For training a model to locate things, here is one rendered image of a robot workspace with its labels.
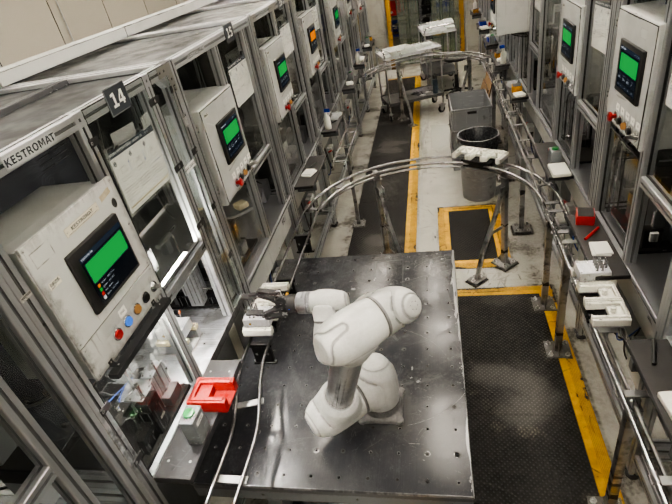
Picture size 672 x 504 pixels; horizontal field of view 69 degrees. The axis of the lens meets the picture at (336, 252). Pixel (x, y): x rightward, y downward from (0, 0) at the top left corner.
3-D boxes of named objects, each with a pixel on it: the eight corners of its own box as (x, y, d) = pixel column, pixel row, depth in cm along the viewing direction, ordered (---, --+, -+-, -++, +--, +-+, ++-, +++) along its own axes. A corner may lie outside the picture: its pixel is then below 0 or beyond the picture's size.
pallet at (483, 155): (452, 165, 356) (451, 152, 351) (461, 157, 365) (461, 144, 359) (499, 172, 334) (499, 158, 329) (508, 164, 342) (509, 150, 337)
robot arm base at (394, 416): (405, 381, 210) (404, 372, 207) (403, 425, 192) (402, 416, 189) (363, 381, 214) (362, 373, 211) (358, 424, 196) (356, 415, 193)
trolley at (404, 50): (389, 124, 683) (381, 52, 631) (380, 113, 731) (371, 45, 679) (450, 110, 687) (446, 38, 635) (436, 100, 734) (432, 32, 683)
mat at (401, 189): (415, 268, 392) (415, 267, 391) (344, 271, 405) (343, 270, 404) (421, 75, 868) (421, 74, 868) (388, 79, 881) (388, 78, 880)
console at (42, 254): (107, 381, 141) (25, 250, 116) (24, 381, 147) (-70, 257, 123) (169, 290, 175) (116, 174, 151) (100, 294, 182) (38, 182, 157)
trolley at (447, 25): (463, 87, 765) (461, 21, 713) (426, 93, 771) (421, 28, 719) (453, 74, 836) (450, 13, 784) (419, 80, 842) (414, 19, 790)
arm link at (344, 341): (367, 419, 192) (320, 451, 184) (343, 386, 200) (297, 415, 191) (400, 325, 131) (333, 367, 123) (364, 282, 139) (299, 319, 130)
